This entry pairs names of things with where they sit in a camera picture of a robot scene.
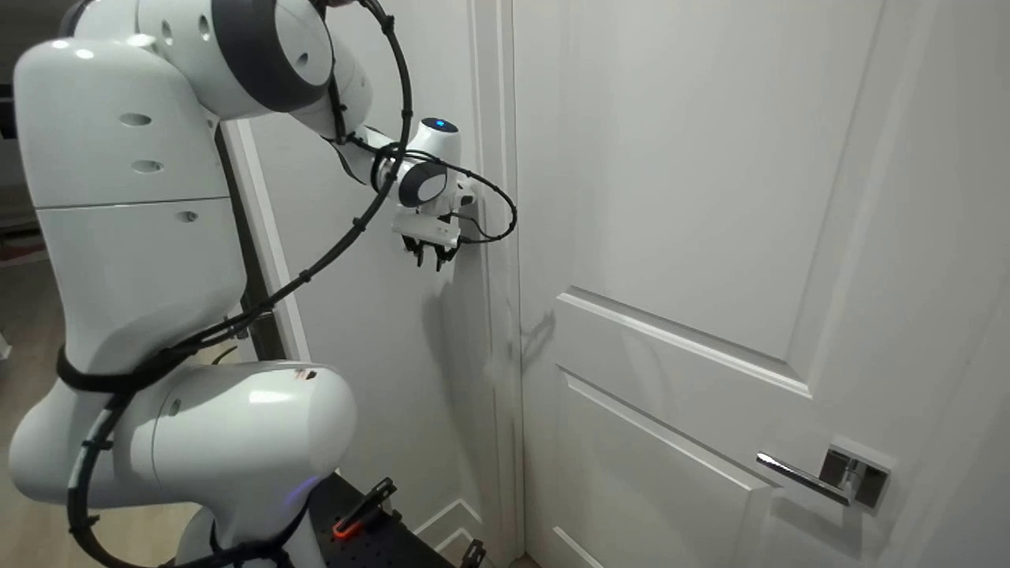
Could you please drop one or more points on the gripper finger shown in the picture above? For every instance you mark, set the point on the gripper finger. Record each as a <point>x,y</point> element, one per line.
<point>445,255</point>
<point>415,251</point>

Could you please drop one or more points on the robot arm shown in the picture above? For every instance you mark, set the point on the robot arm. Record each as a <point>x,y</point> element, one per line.
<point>142,276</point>

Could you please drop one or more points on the black clamp with orange tip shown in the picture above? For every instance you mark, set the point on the black clamp with orange tip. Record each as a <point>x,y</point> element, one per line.
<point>363,509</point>

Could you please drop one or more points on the white panelled door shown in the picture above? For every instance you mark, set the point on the white panelled door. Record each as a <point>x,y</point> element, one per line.
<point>710,237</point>

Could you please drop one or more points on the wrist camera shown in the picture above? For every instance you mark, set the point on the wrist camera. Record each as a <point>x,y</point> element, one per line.
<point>426,228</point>

